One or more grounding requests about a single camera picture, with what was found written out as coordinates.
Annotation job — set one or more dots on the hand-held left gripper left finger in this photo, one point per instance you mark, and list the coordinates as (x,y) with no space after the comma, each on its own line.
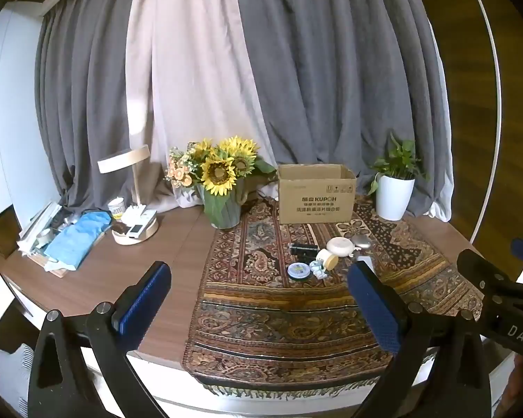
(144,300)

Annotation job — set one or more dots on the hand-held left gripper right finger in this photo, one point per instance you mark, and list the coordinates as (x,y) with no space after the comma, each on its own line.
(375,309)

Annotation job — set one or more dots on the white tape roll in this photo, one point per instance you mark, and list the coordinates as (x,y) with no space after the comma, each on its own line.
(327,259)

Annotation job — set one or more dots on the white round case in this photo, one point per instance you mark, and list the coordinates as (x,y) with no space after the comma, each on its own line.
(340,247)

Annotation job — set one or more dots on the brown cardboard box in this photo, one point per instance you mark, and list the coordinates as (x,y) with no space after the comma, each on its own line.
(316,193)

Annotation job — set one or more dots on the silver oval object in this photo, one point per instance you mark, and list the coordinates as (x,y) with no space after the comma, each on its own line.
(362,243)

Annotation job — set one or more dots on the small blue white figurine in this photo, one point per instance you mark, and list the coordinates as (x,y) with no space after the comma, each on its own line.
(318,271)

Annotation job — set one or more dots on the white remote control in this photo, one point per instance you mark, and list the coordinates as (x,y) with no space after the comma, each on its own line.
(141,225)

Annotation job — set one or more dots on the round blue tin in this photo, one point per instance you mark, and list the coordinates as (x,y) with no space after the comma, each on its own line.
(299,271)

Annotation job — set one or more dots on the patterned table runner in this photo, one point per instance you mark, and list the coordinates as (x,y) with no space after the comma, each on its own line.
(287,326)

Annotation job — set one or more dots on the blue cloth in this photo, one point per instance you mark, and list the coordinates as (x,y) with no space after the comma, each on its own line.
(78,237)

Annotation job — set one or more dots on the wooden tray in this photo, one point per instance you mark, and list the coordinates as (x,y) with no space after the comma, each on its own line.
(56,270)

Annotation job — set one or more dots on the small black box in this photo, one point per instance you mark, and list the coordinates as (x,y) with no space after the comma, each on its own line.
(304,248)

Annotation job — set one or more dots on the white cup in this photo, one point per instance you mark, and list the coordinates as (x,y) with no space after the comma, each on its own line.
(116,209)

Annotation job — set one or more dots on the potted plant in white pot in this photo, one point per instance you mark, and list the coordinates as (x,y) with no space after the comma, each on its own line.
(394,196)

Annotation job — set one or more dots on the roll of tape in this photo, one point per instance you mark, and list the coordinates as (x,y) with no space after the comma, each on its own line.
(44,236)

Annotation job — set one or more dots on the white desk lamp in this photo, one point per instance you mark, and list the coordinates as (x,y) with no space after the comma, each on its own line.
(124,159)

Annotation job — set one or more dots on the sunflower bouquet in vase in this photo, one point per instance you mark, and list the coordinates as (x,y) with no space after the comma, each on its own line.
(220,174)

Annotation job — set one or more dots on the grey curtain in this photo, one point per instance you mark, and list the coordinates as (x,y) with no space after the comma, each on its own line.
(340,74)
(87,96)

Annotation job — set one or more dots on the white cabinet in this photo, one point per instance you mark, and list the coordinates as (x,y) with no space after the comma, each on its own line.
(13,117)

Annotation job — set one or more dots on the beige curtain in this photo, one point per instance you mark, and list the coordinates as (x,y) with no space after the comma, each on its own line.
(191,74)

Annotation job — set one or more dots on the white curved rail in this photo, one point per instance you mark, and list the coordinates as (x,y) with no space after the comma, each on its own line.
(490,74)

